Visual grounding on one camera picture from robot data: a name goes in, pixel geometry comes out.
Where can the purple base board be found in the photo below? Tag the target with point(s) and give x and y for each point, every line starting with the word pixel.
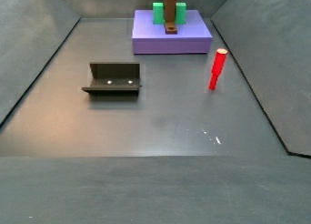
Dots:
pixel 150 39

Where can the red peg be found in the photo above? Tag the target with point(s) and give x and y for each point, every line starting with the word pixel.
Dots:
pixel 218 67

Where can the left green block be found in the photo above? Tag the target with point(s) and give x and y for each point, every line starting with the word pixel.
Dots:
pixel 158 13

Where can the green block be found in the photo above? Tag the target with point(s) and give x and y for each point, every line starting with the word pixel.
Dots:
pixel 158 13
pixel 181 13

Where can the right green block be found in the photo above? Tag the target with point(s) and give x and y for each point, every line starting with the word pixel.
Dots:
pixel 181 13

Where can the brown L-shaped block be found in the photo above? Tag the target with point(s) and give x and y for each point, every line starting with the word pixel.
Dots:
pixel 170 13

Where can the black bracket holder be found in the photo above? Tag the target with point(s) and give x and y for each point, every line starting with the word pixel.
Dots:
pixel 114 77

